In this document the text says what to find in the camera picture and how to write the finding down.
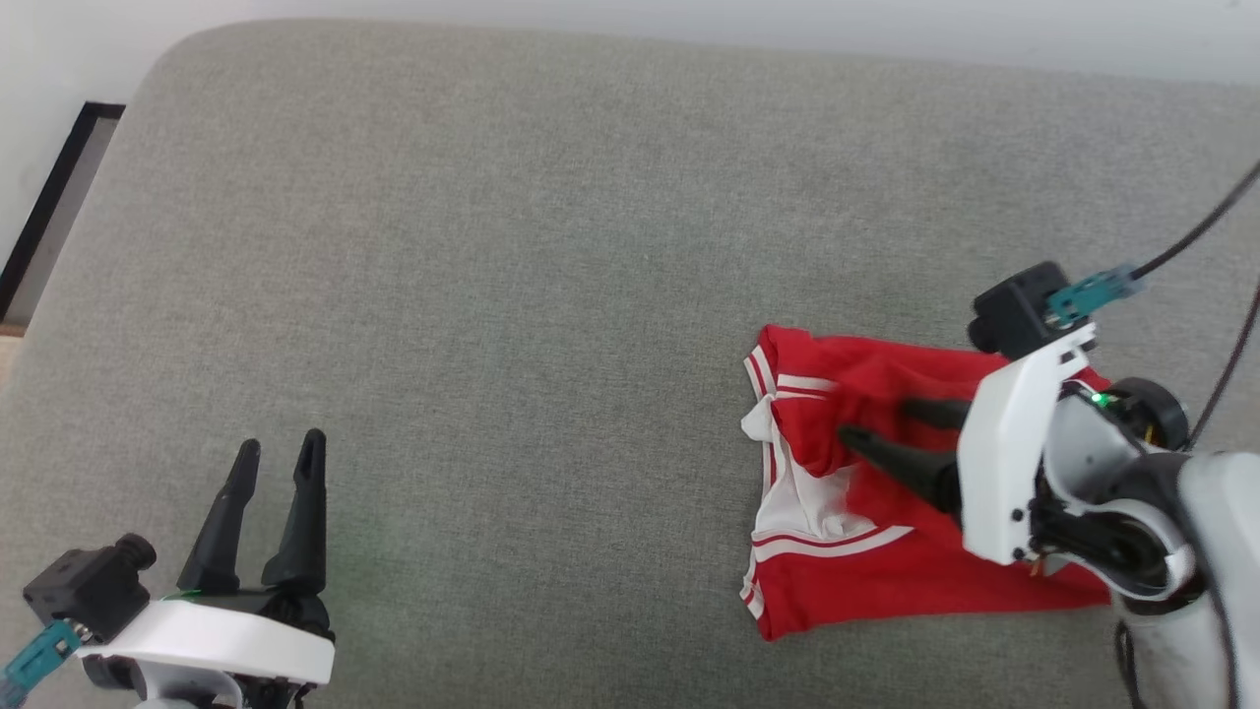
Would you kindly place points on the teal camera connector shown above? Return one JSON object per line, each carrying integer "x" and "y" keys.
{"x": 34, "y": 658}
{"x": 1088, "y": 290}

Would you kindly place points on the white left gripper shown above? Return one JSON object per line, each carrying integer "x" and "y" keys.
{"x": 217, "y": 640}

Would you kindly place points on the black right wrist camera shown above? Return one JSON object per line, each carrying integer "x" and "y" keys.
{"x": 1014, "y": 310}

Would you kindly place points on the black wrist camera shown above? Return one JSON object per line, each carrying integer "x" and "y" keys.
{"x": 1014, "y": 310}
{"x": 89, "y": 586}

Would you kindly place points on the teal right camera connector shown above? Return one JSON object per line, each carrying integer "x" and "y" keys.
{"x": 1088, "y": 290}

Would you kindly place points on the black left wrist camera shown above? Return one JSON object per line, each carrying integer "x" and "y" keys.
{"x": 89, "y": 586}

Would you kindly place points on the red and white jersey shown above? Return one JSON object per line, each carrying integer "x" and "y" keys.
{"x": 866, "y": 581}

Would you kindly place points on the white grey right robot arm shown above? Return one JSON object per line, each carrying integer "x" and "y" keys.
{"x": 1201, "y": 551}

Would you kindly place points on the teal left camera connector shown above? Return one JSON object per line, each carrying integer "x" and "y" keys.
{"x": 34, "y": 658}

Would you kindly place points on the black framed floor panel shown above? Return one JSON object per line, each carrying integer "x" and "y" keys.
{"x": 49, "y": 212}

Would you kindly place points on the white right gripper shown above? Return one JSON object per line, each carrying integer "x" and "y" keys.
{"x": 999, "y": 463}

